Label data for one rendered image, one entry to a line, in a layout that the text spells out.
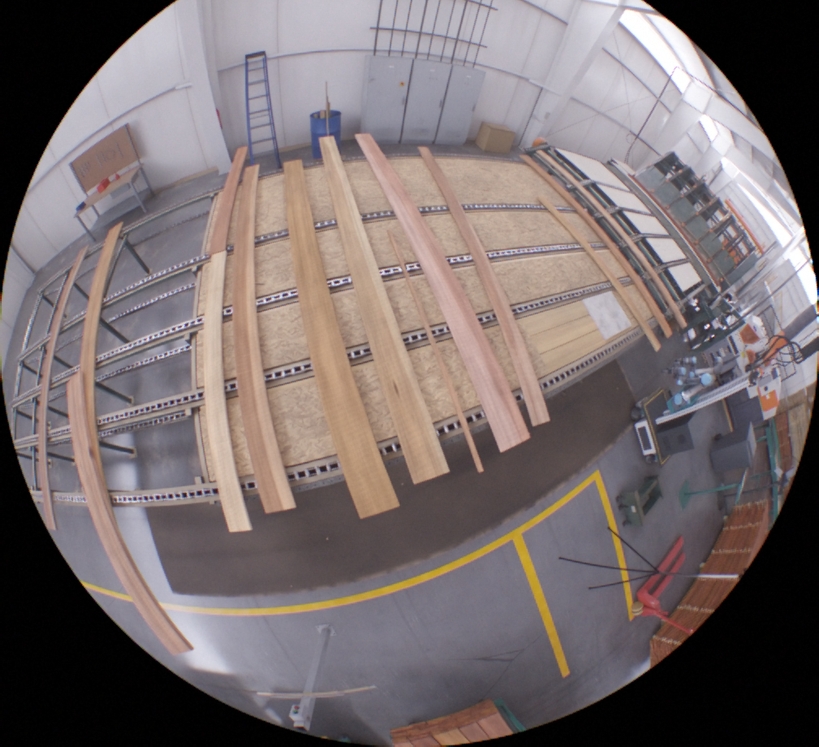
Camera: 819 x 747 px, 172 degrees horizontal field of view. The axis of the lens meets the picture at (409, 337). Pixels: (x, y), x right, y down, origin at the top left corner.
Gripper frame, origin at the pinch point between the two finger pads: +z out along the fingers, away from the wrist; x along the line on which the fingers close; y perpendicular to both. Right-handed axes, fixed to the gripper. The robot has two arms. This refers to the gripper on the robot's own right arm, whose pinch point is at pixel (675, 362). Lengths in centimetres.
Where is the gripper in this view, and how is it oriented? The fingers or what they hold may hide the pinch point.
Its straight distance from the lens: 411.5
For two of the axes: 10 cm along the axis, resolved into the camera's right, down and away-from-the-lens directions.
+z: -3.9, 1.1, 9.1
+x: 8.9, -2.3, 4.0
